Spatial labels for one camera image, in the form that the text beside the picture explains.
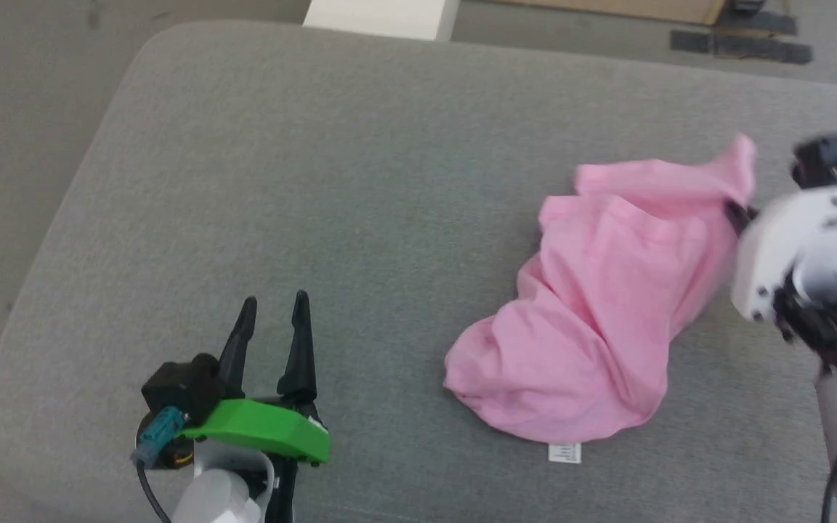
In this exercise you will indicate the small black floor mat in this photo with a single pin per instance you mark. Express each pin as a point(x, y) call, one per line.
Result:
point(691, 41)

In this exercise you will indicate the long black floor mat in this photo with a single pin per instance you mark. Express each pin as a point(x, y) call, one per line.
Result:
point(763, 49)

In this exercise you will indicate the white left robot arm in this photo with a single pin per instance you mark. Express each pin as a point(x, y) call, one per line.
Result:
point(215, 501)

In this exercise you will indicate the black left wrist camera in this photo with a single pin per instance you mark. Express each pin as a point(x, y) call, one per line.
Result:
point(182, 388)

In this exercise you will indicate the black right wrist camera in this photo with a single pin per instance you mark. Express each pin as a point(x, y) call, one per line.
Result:
point(822, 160)

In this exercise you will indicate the black device on floor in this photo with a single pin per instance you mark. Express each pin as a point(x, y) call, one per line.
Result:
point(745, 6)

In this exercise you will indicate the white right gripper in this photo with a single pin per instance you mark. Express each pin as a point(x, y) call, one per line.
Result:
point(774, 247)

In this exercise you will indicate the white square pillar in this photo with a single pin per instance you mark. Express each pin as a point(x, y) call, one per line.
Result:
point(382, 16)

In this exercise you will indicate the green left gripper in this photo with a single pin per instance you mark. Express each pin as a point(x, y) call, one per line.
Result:
point(266, 428)

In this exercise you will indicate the pink garment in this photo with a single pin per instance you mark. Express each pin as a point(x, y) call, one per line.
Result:
point(600, 312)

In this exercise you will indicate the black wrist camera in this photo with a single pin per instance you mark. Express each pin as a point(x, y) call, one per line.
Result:
point(182, 388)
point(822, 160)

